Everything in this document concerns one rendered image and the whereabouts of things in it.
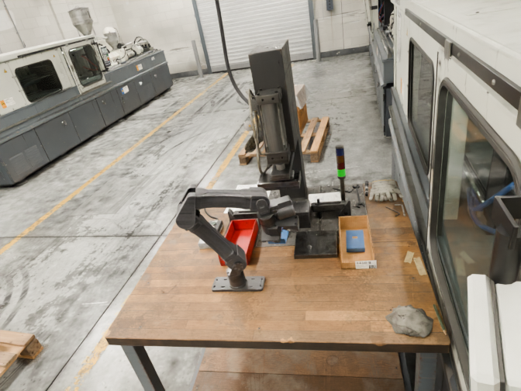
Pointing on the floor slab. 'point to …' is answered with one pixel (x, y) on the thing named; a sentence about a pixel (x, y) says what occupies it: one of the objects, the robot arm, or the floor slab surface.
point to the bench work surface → (285, 315)
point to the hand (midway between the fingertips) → (275, 240)
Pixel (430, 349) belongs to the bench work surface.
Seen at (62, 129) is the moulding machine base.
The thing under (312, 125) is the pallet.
